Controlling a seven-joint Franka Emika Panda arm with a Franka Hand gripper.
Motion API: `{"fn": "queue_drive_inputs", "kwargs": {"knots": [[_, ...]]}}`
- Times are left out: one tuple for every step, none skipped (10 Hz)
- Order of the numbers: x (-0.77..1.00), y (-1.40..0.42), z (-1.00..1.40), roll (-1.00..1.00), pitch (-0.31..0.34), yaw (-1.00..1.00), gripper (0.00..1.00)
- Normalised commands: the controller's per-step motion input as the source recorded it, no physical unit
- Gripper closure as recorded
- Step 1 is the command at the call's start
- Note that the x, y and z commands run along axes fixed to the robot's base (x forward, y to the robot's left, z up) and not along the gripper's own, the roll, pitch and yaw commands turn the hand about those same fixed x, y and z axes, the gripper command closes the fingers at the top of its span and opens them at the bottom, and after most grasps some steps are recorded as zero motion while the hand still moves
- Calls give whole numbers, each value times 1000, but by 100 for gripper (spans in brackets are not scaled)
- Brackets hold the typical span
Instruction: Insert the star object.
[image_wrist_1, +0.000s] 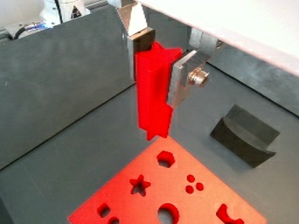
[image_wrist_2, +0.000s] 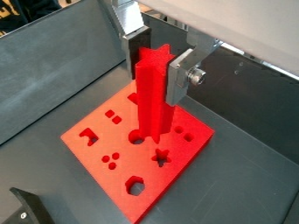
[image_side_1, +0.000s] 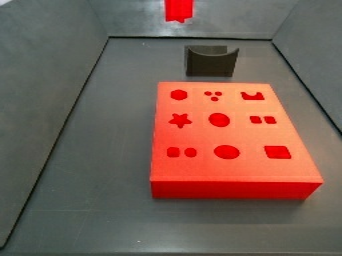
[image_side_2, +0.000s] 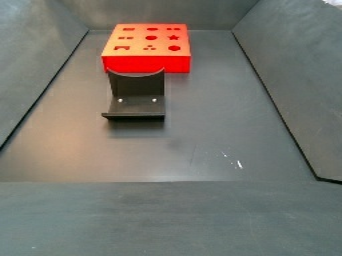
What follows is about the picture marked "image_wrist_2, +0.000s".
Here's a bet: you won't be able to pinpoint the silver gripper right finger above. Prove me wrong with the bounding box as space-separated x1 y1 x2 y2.
166 28 222 106

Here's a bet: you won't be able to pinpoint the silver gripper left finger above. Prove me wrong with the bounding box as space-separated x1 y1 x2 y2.
112 0 151 79

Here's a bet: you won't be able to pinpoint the red star-shaped peg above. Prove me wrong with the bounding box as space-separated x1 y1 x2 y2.
135 44 174 143

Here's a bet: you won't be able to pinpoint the person in dark clothing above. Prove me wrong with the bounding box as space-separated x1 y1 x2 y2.
0 0 63 38

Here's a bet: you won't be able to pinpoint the red shape-sorting board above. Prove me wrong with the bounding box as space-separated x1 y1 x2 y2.
60 83 214 224

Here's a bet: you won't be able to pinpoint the black bracket with screw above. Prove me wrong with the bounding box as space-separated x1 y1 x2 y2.
2 187 55 224

